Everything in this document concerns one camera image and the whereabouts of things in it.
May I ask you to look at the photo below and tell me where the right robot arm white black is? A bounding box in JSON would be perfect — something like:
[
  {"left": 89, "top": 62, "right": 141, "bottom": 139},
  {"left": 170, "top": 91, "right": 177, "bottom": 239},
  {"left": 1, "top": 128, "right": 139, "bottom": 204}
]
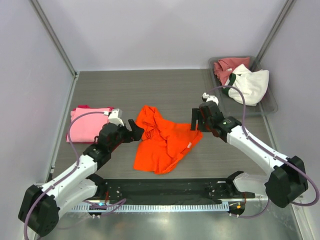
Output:
[{"left": 190, "top": 100, "right": 309, "bottom": 208}]

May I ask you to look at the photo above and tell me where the slotted cable duct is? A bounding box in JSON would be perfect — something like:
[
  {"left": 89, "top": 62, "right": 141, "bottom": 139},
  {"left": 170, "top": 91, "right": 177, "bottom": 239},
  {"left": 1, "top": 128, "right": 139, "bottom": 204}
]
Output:
[{"left": 70, "top": 201, "right": 229, "bottom": 213}]

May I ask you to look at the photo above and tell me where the white t shirt green collar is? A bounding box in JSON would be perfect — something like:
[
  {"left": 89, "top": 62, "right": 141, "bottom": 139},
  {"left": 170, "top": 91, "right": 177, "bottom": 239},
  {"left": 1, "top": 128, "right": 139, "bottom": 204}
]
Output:
[{"left": 226, "top": 64, "right": 270, "bottom": 106}]

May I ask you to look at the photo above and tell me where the aluminium corner post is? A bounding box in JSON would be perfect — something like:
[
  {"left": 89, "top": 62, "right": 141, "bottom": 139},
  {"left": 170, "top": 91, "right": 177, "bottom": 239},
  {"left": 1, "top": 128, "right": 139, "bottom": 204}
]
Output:
[
  {"left": 256, "top": 0, "right": 297, "bottom": 62},
  {"left": 29, "top": 0, "right": 77, "bottom": 79}
]

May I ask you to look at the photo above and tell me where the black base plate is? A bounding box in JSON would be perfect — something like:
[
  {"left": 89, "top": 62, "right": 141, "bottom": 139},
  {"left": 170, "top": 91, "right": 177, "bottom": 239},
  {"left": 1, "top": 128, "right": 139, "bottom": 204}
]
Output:
[{"left": 93, "top": 178, "right": 256, "bottom": 215}]

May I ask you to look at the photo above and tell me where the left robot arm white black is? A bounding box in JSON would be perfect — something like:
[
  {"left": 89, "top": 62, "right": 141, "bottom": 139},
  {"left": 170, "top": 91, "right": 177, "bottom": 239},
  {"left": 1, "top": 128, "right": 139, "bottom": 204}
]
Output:
[{"left": 18, "top": 117, "right": 144, "bottom": 240}]

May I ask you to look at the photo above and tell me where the folded light pink t shirt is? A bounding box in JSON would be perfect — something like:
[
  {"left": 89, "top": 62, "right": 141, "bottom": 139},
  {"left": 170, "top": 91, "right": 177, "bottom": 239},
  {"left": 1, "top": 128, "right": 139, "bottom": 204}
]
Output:
[{"left": 66, "top": 107, "right": 111, "bottom": 144}]

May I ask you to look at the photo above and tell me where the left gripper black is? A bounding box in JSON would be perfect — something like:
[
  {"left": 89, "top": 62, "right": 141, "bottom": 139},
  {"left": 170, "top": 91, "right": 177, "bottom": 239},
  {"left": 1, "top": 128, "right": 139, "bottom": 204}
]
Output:
[{"left": 108, "top": 119, "right": 144, "bottom": 152}]

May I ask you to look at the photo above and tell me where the right aluminium corner post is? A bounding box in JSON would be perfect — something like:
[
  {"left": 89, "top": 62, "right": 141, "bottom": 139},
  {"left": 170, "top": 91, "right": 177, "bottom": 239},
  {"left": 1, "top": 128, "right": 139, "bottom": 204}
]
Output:
[{"left": 256, "top": 0, "right": 297, "bottom": 62}]

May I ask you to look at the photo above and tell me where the dusty red t shirt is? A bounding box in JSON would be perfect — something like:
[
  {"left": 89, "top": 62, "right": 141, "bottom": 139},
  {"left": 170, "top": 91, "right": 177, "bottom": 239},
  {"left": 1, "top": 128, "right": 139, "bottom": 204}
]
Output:
[{"left": 213, "top": 57, "right": 250, "bottom": 86}]

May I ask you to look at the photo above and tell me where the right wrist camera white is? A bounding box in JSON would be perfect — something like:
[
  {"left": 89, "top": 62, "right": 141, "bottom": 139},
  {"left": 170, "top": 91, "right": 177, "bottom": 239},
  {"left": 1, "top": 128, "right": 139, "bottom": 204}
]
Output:
[{"left": 202, "top": 92, "right": 219, "bottom": 105}]

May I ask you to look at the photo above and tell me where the orange t shirt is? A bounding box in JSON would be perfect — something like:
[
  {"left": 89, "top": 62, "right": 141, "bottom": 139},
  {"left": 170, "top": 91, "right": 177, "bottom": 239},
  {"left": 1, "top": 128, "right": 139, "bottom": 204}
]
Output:
[{"left": 133, "top": 105, "right": 203, "bottom": 175}]

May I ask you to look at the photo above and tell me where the folded magenta t shirt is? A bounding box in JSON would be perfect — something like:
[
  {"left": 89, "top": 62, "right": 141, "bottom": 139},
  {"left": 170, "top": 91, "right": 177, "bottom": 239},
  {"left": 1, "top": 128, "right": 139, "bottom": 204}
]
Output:
[{"left": 66, "top": 104, "right": 116, "bottom": 145}]

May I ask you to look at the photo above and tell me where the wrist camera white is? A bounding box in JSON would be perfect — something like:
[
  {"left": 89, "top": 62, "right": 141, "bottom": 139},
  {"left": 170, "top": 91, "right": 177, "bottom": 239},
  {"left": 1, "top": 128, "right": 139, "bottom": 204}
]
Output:
[
  {"left": 202, "top": 92, "right": 219, "bottom": 105},
  {"left": 108, "top": 108, "right": 125, "bottom": 126}
]

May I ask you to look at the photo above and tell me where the left aluminium corner post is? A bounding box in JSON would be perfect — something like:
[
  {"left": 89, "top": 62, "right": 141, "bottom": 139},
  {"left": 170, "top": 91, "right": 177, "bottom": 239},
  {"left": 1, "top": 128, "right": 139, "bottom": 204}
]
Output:
[{"left": 29, "top": 0, "right": 77, "bottom": 79}]

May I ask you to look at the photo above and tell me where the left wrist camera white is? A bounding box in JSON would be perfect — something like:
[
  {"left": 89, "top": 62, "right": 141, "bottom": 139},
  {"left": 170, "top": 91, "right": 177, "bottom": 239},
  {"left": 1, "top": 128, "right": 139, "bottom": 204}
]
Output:
[{"left": 108, "top": 108, "right": 125, "bottom": 126}]

